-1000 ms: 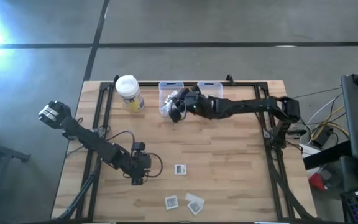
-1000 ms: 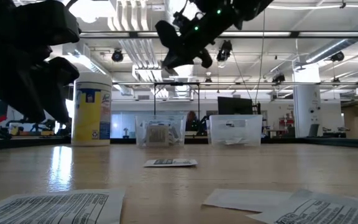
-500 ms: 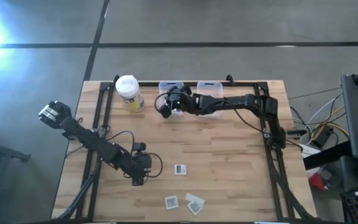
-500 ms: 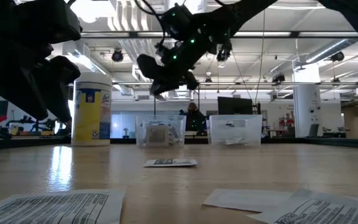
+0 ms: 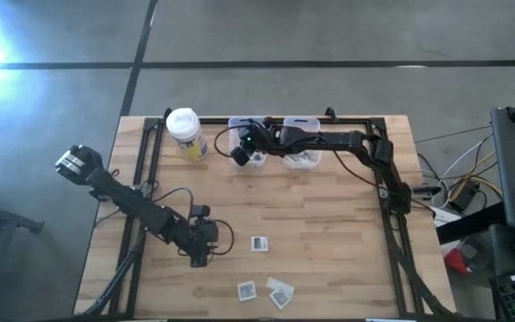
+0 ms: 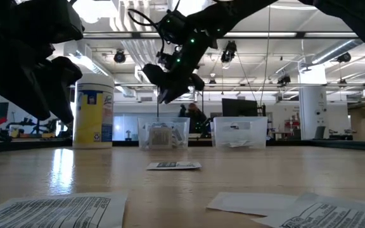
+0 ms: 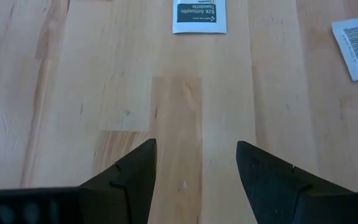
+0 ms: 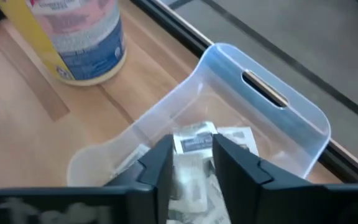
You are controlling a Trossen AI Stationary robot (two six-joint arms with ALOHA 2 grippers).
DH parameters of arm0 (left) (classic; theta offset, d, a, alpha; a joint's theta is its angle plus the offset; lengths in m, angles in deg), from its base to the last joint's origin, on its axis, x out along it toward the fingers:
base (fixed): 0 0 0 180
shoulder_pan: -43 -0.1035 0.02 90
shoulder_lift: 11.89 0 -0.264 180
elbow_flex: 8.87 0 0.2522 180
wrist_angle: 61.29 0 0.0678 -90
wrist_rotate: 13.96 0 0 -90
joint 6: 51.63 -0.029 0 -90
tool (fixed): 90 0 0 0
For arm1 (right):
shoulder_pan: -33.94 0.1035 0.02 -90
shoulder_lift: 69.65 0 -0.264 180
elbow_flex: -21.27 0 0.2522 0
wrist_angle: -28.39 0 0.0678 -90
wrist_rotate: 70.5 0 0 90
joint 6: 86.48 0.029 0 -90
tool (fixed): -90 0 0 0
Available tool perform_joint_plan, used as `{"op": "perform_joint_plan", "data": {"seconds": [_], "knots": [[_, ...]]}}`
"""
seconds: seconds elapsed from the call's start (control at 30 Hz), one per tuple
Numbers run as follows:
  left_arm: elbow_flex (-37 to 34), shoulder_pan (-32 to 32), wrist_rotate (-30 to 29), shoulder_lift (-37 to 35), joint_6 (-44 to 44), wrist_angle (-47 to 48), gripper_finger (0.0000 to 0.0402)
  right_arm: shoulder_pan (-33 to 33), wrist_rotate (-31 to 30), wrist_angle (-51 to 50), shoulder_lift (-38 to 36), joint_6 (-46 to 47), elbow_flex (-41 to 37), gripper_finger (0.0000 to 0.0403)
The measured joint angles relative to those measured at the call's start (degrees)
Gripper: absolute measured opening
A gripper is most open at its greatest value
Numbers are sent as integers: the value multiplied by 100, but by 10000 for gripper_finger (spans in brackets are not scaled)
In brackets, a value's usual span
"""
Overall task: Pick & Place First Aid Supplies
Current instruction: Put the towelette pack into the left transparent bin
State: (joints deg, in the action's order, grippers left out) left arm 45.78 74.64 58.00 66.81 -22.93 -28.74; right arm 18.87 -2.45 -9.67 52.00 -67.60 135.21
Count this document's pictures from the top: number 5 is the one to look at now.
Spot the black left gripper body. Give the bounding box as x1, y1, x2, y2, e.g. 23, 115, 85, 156
176, 217, 221, 260

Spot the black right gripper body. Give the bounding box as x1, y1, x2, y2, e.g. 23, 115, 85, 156
249, 124, 295, 157

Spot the clear plastic bin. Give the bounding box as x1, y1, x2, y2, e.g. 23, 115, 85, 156
227, 116, 267, 170
282, 116, 322, 171

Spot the yellow disinfecting wipes canister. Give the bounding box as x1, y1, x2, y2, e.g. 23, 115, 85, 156
165, 106, 209, 163

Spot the black floor stand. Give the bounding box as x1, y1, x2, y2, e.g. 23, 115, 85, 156
0, 177, 46, 322

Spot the white paper sheet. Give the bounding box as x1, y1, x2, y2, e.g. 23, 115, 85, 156
430, 206, 464, 229

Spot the black power brick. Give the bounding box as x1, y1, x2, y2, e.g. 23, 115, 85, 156
447, 179, 481, 212

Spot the black cart leg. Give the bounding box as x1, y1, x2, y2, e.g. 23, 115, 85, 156
435, 200, 509, 245

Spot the red object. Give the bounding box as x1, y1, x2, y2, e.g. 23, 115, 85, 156
443, 249, 472, 274

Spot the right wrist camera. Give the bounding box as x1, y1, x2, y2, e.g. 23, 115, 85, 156
230, 145, 252, 167

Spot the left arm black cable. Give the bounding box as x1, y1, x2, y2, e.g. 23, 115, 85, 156
149, 185, 236, 257

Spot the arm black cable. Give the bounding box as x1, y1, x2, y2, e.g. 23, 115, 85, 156
149, 185, 236, 257
214, 123, 252, 158

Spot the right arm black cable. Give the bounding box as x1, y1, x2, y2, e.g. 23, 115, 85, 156
214, 123, 252, 158

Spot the yellow cable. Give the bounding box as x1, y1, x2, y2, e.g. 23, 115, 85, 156
447, 149, 504, 202

